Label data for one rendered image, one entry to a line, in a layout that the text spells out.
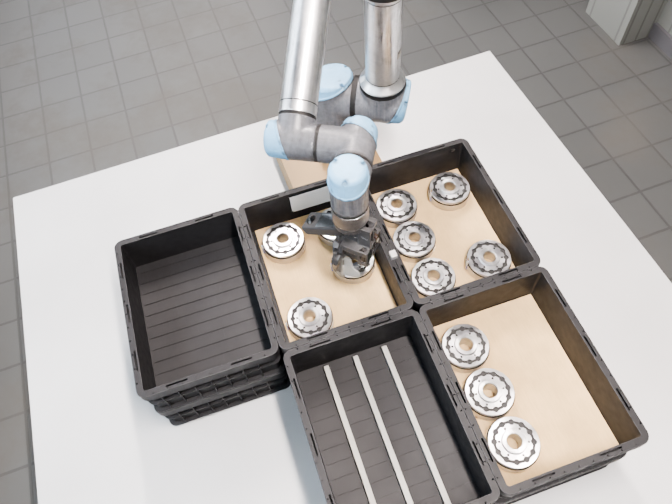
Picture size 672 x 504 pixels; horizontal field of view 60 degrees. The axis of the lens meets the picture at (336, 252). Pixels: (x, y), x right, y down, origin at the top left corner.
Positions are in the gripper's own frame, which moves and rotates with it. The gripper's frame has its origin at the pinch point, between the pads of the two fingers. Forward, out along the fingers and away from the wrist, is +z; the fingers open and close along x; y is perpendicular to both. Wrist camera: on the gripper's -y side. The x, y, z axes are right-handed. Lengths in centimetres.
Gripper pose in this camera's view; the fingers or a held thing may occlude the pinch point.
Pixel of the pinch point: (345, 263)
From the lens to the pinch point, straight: 134.9
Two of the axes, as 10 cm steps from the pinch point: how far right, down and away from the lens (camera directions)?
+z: 0.6, 5.2, 8.5
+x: 4.3, -7.8, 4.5
